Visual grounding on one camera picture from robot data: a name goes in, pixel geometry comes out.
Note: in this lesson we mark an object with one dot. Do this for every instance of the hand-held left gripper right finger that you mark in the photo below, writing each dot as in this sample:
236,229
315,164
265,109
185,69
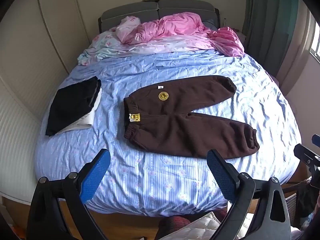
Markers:
220,172

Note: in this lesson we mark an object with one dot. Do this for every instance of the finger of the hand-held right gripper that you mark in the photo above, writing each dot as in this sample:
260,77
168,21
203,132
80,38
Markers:
306,156
316,140

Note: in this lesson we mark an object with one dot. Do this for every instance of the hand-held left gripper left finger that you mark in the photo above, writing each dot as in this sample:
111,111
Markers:
96,172

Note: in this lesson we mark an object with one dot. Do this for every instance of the brown pants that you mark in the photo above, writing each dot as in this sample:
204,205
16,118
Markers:
175,122

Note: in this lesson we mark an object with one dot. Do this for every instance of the wicker basket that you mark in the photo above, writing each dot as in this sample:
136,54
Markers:
291,202

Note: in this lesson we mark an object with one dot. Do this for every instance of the folded white garment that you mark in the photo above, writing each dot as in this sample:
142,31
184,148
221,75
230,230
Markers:
86,122

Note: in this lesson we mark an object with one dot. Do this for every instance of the white quilted cloth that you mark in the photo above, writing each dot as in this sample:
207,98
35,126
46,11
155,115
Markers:
207,223

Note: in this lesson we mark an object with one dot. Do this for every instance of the blue striped floral bed sheet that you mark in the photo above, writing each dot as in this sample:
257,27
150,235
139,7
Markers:
150,177

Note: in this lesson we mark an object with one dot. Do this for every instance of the dark red cloth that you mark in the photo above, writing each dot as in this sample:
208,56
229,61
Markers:
172,226

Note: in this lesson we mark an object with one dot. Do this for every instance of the folded black garment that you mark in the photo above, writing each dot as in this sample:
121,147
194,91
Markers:
67,105

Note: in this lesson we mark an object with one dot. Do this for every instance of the window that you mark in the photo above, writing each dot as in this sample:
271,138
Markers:
315,42

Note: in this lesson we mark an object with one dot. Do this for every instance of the light blue floral cloth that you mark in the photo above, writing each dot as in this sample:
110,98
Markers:
100,48

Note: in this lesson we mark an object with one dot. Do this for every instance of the green curtain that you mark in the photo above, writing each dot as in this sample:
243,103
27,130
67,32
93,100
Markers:
270,17

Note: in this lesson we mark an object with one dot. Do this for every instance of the pink satin quilt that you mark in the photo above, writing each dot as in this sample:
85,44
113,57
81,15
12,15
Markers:
175,27

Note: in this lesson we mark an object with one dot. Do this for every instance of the grey upholstered headboard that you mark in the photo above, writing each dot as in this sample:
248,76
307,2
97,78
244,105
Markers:
140,10

